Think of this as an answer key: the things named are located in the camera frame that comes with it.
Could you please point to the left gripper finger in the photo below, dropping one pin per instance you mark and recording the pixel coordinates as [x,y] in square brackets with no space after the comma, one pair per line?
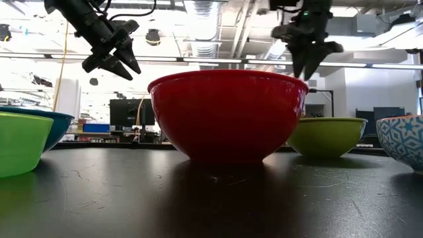
[129,57]
[114,66]

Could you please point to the large red bowl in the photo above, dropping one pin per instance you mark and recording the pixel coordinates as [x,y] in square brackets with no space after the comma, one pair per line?
[228,115]

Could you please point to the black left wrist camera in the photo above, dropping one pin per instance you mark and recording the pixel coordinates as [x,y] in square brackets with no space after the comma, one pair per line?
[127,26]

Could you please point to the teal bowl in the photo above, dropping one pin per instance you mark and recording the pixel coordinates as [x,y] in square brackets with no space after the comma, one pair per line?
[61,127]

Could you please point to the black computer monitor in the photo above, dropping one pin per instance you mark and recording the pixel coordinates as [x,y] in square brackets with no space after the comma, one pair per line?
[125,112]

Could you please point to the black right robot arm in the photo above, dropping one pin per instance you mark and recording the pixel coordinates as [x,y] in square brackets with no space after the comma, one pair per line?
[317,5]

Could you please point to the blue storage box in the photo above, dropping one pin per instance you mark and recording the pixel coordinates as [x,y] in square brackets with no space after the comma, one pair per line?
[96,128]

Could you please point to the olive green bowl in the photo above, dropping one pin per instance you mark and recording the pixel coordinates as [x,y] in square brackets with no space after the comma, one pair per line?
[325,137]

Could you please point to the dark monitor pair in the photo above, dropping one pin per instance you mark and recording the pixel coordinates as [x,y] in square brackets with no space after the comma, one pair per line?
[388,114]

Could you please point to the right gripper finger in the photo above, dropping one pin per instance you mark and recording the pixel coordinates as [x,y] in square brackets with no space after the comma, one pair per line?
[314,57]
[298,59]

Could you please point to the patterned bowl with orange inside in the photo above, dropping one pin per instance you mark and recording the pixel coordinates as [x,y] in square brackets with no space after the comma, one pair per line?
[403,139]

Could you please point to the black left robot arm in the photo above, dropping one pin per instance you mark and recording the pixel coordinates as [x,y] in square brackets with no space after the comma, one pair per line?
[76,16]

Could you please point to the white pillar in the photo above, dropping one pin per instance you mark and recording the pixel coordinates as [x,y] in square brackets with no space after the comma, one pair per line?
[67,99]

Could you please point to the black ceiling dome fixture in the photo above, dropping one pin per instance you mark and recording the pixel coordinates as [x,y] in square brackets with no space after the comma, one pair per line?
[153,37]

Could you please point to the long ceiling light strip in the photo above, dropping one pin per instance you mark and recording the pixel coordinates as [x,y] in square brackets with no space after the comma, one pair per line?
[215,60]

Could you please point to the black bent stand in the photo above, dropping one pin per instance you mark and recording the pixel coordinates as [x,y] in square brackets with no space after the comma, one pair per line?
[327,94]

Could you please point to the bright green bowl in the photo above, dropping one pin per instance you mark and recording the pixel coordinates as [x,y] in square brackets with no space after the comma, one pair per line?
[20,145]

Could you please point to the silver ceiling duct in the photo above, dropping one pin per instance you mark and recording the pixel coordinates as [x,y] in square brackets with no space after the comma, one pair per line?
[203,29]

